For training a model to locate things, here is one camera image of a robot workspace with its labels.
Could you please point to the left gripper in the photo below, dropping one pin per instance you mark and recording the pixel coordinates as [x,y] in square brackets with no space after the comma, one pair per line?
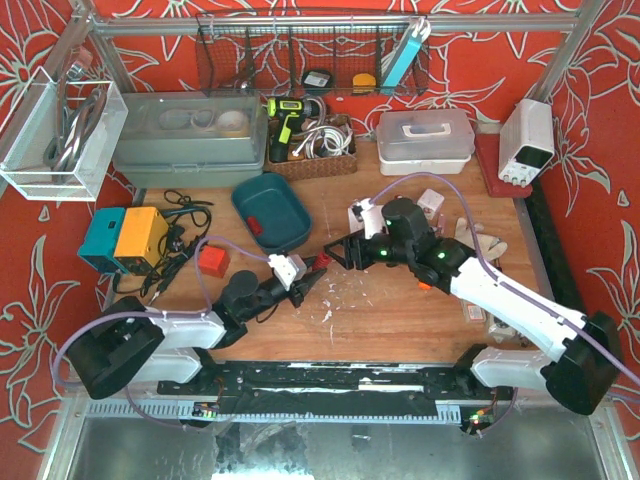
[293,291]

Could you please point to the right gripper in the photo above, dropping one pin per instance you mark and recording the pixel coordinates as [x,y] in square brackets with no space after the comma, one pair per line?
[351,251]

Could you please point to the red spring three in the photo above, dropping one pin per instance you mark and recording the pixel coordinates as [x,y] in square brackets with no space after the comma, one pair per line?
[322,261]

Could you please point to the white peg base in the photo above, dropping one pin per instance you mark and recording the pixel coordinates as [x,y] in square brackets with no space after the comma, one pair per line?
[354,212]

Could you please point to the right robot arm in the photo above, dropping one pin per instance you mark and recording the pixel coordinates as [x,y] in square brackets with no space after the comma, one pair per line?
[576,359]

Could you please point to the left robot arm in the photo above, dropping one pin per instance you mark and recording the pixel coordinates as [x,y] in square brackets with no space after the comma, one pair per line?
[134,343]

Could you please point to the red spring four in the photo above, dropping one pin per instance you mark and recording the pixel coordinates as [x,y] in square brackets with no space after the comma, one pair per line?
[254,226]

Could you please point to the teal plastic tray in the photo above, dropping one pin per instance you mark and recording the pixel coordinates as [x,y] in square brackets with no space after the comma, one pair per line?
[286,222]

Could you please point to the red small box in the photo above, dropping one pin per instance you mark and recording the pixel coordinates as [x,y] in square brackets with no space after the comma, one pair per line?
[213,261]

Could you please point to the white power adapter cube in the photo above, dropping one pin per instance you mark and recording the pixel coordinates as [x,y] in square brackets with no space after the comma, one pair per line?
[430,202]

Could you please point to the wicker basket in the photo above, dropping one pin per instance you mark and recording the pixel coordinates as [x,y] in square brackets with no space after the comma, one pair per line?
[323,167]

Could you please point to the white plastic storage box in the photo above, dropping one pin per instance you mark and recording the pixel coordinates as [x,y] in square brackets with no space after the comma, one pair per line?
[439,141]

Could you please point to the white work glove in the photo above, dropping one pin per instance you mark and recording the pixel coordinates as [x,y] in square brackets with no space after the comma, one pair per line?
[492,247]

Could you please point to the small parts packets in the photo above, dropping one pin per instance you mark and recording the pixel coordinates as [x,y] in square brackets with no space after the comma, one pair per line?
[495,330]

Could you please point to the black round tin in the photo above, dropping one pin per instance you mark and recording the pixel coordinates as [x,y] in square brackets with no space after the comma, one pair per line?
[317,82]

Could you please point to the grey plastic toolbox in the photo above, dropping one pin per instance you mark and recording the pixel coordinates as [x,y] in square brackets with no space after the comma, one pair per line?
[189,140]

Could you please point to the yellow teal box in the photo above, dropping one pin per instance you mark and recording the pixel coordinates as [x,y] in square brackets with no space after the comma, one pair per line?
[127,240]

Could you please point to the white power supply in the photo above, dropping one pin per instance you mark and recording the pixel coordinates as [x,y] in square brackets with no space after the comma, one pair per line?
[526,143]

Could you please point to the blue white book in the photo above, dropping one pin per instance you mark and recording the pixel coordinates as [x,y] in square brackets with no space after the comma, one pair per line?
[395,64]

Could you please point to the clear acrylic bin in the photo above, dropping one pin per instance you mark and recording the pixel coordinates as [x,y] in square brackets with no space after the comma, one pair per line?
[60,149]

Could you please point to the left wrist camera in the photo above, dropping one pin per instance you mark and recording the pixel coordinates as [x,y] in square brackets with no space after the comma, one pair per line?
[287,268]

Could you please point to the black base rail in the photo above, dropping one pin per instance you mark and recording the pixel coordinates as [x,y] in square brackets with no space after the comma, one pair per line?
[351,392]

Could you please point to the green cordless drill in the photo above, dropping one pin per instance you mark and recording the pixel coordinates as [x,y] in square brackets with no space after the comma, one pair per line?
[289,113]

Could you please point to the black wire basket shelf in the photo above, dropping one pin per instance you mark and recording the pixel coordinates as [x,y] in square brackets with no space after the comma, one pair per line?
[266,51]

